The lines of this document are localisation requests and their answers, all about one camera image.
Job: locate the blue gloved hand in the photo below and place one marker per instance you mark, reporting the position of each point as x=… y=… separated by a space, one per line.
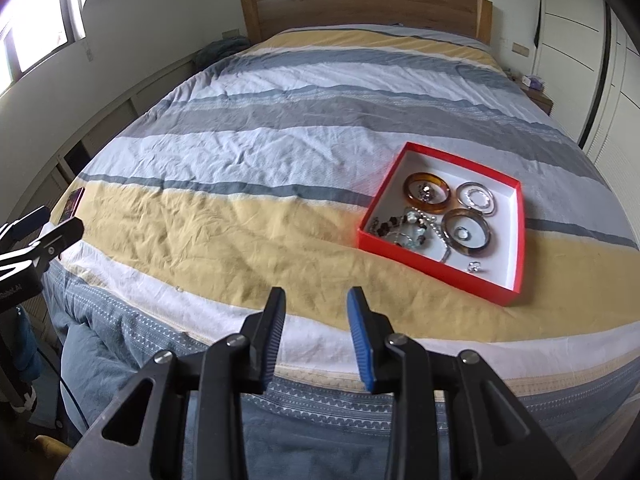
x=25 y=348

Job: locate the small silver earring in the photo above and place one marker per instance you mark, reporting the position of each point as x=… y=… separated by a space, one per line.
x=426 y=193

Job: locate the red black phone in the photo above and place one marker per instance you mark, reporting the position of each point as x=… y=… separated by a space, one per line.
x=71 y=204

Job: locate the purple tissue box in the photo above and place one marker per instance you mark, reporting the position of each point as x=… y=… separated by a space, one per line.
x=532 y=82

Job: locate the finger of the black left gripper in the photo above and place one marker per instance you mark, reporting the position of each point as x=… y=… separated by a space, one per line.
x=54 y=242

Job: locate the dark clothes pile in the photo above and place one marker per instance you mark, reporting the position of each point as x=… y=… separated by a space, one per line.
x=218 y=50

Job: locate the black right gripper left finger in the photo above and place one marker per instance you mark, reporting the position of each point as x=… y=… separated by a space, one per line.
x=263 y=331

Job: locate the amber resin bangle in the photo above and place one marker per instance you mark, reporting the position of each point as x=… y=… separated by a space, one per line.
x=411 y=188

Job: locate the wooden headboard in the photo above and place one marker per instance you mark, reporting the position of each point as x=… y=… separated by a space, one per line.
x=470 y=18

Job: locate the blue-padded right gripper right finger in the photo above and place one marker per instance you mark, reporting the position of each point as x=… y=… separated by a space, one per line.
x=377 y=364

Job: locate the white wardrobe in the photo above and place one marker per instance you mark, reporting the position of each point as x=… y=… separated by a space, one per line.
x=590 y=69

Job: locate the red jewelry box tray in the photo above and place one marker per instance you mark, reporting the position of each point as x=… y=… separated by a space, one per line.
x=393 y=229

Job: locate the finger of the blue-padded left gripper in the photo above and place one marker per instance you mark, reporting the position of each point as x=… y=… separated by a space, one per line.
x=14 y=232

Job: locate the twisted silver bangle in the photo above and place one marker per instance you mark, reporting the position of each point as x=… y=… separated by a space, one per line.
x=480 y=199

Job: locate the dark tortoiseshell bangle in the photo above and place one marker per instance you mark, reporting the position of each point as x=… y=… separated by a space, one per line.
x=466 y=231

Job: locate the striped bed duvet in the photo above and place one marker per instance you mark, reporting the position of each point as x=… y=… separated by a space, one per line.
x=256 y=172

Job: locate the wooden nightstand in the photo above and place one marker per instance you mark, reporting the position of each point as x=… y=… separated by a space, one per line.
x=538 y=97

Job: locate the thin silver bangle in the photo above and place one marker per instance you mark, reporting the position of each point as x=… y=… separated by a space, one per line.
x=461 y=195

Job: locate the window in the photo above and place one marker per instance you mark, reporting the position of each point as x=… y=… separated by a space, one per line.
x=34 y=30

